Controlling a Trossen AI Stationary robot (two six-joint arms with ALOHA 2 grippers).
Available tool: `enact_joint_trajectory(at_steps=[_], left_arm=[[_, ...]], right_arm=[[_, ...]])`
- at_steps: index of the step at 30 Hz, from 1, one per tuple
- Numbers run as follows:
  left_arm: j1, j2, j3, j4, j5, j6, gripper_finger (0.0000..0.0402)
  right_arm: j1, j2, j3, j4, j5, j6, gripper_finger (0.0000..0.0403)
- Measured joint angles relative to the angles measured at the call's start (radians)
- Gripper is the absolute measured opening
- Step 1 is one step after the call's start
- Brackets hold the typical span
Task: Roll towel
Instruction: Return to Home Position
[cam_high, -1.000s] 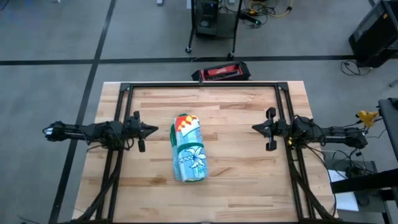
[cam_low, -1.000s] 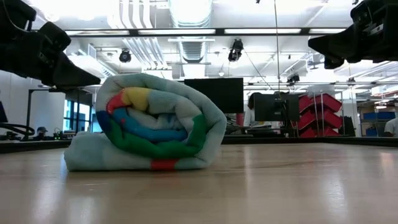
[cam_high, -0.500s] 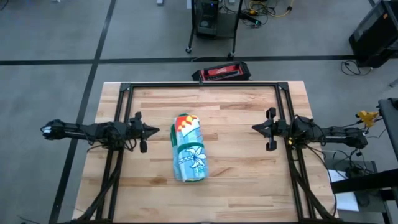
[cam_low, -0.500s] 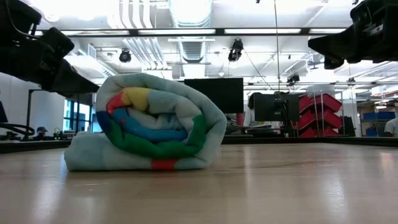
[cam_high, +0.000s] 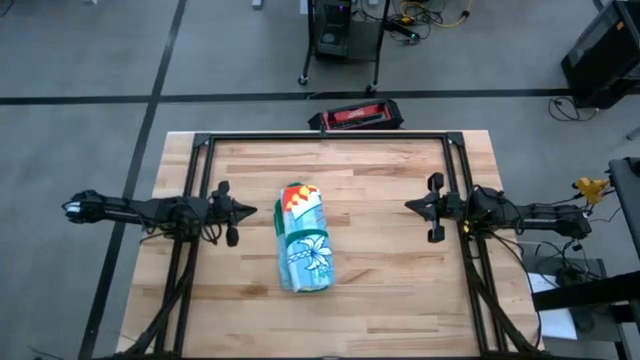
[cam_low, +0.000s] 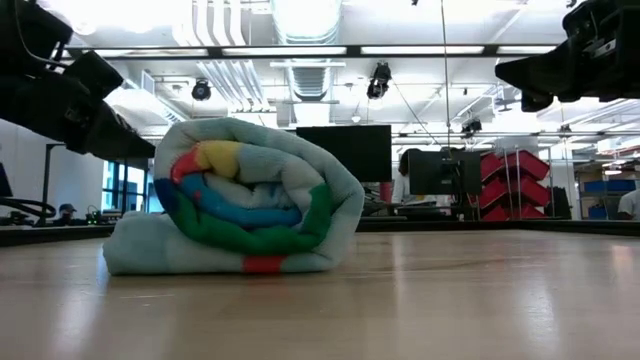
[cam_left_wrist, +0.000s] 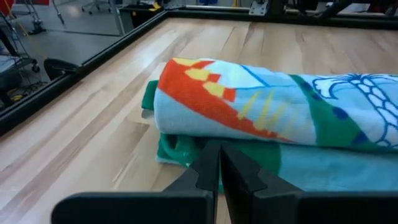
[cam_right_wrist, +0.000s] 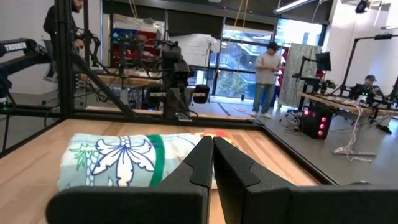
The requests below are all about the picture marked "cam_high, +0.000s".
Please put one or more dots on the small white box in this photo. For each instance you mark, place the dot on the small white box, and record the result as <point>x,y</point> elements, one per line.
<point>256,3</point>

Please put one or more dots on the black cabinet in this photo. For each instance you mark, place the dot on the black cabinet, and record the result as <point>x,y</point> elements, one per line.
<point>605,55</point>

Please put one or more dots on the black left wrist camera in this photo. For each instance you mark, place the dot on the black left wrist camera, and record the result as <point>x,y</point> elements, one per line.
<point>223,189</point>

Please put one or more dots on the white paper sheet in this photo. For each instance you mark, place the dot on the white paper sheet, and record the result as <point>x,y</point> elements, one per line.
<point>557,322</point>

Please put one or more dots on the black computer tower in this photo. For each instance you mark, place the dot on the black computer tower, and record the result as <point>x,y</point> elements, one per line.
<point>332,27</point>

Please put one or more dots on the black power strip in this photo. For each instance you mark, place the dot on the black power strip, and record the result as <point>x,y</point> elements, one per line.
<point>402,30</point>

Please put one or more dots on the dark gray panel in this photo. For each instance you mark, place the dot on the dark gray panel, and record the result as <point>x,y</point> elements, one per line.
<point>627,200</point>

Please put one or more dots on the yellow clamp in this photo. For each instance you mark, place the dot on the yellow clamp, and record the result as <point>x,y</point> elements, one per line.
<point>590,189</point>

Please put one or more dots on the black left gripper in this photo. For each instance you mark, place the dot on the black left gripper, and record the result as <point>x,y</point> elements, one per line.
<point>222,212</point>

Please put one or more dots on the red black equipment case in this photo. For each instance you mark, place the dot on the red black equipment case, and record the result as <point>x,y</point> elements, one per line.
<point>357,116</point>

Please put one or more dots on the dinosaur print towel green back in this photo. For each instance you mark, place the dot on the dinosaur print towel green back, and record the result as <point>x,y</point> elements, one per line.
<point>305,240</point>

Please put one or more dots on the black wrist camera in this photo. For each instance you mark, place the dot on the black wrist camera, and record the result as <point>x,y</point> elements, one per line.
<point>436,234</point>
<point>223,189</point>

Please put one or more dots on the black wheeled computer cart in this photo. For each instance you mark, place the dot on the black wheeled computer cart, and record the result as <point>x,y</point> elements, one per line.
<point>375,60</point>

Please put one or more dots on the black desk bar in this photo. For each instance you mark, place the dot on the black desk bar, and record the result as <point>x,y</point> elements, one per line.
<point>585,292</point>

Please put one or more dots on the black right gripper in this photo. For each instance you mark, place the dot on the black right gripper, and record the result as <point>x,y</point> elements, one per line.
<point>447,205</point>

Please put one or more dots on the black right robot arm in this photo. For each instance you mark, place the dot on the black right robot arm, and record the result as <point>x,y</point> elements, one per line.
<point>530,215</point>

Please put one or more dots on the black aluminium table frame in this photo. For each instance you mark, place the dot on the black aluminium table frame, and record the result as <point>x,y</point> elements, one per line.
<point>325,135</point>

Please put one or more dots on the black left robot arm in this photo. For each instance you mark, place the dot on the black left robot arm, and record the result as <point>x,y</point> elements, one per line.
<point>130,207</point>

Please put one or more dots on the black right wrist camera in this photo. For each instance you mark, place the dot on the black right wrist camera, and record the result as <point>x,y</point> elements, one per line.
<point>436,234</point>

